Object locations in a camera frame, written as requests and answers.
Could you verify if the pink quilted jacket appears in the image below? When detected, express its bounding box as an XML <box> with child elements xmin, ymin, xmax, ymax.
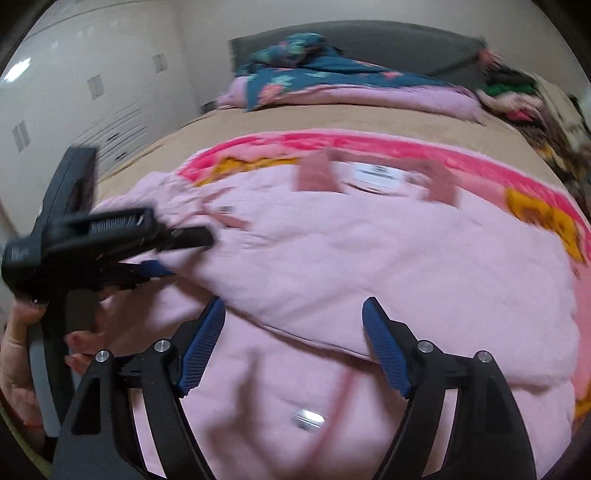
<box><xmin>99</xmin><ymin>155</ymin><xmax>580</xmax><ymax>479</ymax></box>

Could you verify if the pile of folded clothes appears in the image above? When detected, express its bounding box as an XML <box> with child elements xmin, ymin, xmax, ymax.
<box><xmin>476</xmin><ymin>48</ymin><xmax>590</xmax><ymax>209</ymax></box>

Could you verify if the person's left hand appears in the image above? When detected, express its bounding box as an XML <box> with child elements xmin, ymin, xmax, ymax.
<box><xmin>0</xmin><ymin>285</ymin><xmax>123</xmax><ymax>428</ymax></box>

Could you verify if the tan bed cover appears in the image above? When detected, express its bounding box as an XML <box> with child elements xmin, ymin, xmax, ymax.
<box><xmin>96</xmin><ymin>104</ymin><xmax>564</xmax><ymax>201</ymax></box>

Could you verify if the white wardrobe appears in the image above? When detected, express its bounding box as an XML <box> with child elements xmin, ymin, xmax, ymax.
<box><xmin>1</xmin><ymin>1</ymin><xmax>198</xmax><ymax>233</ymax></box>

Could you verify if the blue floral pink quilt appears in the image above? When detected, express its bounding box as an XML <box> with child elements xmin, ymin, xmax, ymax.
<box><xmin>216</xmin><ymin>32</ymin><xmax>483</xmax><ymax>123</ymax></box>

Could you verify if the pink cartoon bear blanket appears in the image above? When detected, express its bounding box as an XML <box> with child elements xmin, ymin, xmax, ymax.
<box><xmin>175</xmin><ymin>129</ymin><xmax>590</xmax><ymax>428</ymax></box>

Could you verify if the dark grey headboard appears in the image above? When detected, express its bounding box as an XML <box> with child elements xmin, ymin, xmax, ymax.
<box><xmin>229</xmin><ymin>20</ymin><xmax>486</xmax><ymax>91</ymax></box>

